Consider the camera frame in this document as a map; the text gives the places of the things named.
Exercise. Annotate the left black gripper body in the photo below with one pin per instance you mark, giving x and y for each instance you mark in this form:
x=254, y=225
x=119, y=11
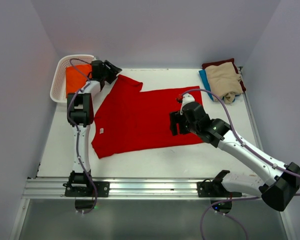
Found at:
x=102, y=74

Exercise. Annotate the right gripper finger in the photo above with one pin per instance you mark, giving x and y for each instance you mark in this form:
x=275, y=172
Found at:
x=177, y=128
x=176, y=117

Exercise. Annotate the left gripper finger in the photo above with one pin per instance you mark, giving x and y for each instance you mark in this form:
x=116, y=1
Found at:
x=109, y=74
x=117, y=69

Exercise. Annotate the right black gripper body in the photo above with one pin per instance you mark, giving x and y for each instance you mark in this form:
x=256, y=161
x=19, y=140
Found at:
x=192, y=126

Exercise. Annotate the red t shirt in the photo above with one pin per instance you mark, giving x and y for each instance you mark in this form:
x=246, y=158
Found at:
x=130, y=119

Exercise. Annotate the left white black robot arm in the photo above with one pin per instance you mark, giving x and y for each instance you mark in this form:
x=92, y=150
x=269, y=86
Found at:
x=80, y=115

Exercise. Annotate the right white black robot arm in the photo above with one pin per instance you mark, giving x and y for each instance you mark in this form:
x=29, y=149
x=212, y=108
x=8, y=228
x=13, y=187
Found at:
x=275, y=182

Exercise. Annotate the orange t shirt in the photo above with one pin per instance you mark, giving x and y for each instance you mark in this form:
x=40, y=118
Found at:
x=74, y=79

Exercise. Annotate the white plastic basket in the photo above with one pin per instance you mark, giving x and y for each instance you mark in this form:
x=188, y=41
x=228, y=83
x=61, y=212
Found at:
x=58, y=86

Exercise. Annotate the beige folded t shirt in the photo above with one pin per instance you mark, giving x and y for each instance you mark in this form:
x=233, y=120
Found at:
x=224, y=81

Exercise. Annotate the blue folded t shirt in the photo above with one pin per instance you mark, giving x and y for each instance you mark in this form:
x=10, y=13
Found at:
x=205, y=82

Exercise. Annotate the maroon folded t shirt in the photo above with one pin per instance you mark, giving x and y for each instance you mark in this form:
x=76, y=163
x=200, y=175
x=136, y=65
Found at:
x=218, y=63

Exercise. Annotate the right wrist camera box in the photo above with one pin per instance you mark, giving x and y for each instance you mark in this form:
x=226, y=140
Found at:
x=183, y=100

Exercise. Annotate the aluminium mounting rail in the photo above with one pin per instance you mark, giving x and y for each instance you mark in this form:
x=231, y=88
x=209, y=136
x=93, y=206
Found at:
x=120, y=188

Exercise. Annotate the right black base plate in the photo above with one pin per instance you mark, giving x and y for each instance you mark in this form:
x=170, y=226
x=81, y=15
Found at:
x=213, y=189

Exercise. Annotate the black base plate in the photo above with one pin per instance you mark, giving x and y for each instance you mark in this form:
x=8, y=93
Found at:
x=101, y=188
x=213, y=189

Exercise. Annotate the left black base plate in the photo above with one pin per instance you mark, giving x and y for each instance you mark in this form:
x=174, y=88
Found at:
x=101, y=188

